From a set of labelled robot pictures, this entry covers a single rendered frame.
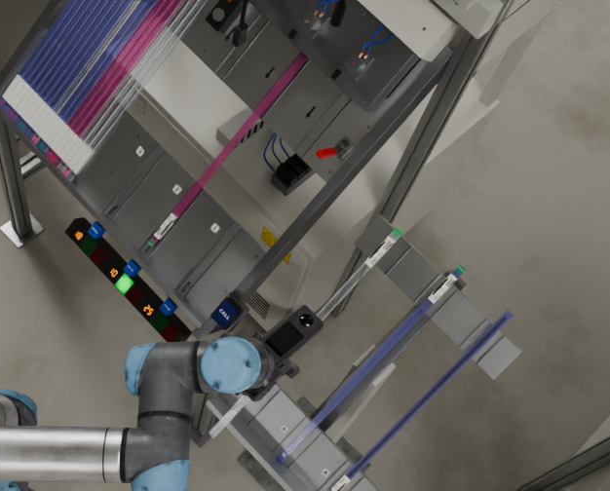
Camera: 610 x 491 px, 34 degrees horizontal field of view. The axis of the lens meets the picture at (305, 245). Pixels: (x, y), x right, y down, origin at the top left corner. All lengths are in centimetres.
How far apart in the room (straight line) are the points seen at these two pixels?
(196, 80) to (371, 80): 69
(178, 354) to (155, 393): 6
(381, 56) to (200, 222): 49
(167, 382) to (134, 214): 67
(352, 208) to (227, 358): 92
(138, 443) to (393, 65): 78
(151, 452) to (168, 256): 68
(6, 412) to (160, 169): 55
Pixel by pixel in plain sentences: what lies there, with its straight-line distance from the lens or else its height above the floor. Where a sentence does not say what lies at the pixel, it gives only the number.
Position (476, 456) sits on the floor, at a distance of 278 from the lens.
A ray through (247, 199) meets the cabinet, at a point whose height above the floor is 59.
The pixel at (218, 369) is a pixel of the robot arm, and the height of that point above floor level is 125.
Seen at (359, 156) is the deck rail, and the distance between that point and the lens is 181.
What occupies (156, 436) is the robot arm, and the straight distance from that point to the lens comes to 139.
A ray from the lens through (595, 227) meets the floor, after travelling 318.
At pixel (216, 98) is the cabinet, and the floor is 62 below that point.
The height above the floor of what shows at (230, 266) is 80.
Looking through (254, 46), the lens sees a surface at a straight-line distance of 191.
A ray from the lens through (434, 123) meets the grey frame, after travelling 191.
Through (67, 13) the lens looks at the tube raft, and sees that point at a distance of 210.
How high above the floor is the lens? 256
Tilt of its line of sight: 63 degrees down
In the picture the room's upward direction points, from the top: 21 degrees clockwise
